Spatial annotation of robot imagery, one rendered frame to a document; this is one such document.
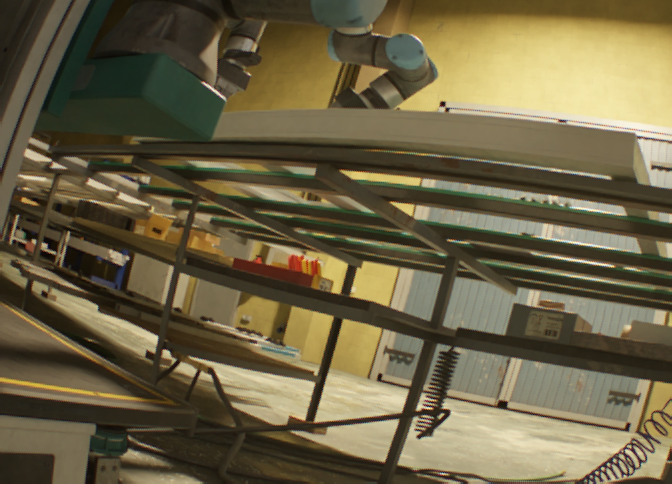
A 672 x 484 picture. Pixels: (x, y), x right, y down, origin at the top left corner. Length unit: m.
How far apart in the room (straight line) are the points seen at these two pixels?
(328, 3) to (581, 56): 8.48
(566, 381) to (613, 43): 4.88
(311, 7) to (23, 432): 0.59
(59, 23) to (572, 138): 0.88
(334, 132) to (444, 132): 0.26
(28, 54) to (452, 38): 9.49
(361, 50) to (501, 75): 7.88
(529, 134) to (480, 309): 7.08
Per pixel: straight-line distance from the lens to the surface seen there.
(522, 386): 7.85
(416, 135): 1.27
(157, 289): 11.19
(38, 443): 0.66
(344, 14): 0.75
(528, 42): 9.52
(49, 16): 0.79
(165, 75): 0.71
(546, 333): 1.86
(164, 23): 0.77
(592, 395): 7.63
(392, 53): 1.48
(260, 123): 1.54
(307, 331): 9.03
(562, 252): 1.74
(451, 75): 9.68
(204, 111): 0.78
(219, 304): 10.73
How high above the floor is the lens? 0.48
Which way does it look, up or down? 9 degrees up
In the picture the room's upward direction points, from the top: 15 degrees clockwise
